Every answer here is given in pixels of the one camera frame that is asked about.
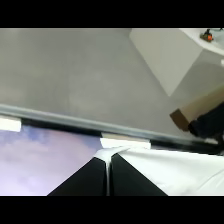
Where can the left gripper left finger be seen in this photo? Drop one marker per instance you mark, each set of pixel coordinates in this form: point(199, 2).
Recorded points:
point(88, 181)

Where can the white long-sleeved shirt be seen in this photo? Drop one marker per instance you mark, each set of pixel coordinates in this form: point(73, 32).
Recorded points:
point(180, 170)

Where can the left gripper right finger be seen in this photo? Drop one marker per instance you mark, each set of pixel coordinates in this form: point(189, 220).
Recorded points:
point(130, 181)

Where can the cardboard box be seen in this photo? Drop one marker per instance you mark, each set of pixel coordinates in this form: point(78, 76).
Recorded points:
point(181, 118)

